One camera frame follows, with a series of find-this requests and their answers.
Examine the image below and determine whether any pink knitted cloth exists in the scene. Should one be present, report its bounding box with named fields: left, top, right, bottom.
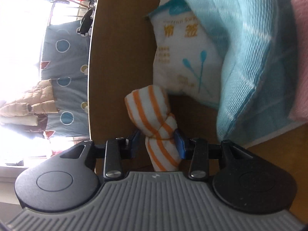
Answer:
left=289, top=0, right=307, bottom=122

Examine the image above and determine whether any dark blue patterned quilt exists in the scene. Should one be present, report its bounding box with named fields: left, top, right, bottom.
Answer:
left=41, top=21, right=90, bottom=137

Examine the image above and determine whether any beige padded jacket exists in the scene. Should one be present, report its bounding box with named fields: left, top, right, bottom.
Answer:
left=1, top=79, right=59, bottom=126

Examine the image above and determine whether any orange striped towel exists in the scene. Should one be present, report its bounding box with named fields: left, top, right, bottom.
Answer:
left=124, top=85, right=182, bottom=172

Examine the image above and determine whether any light blue checkered towel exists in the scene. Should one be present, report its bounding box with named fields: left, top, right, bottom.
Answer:
left=185, top=0, right=298, bottom=146

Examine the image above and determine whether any brown cardboard box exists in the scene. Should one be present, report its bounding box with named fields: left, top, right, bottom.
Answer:
left=88, top=0, right=308, bottom=218

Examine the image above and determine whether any cotton swab bag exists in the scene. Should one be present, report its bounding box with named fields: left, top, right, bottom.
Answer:
left=149, top=0, right=222, bottom=109

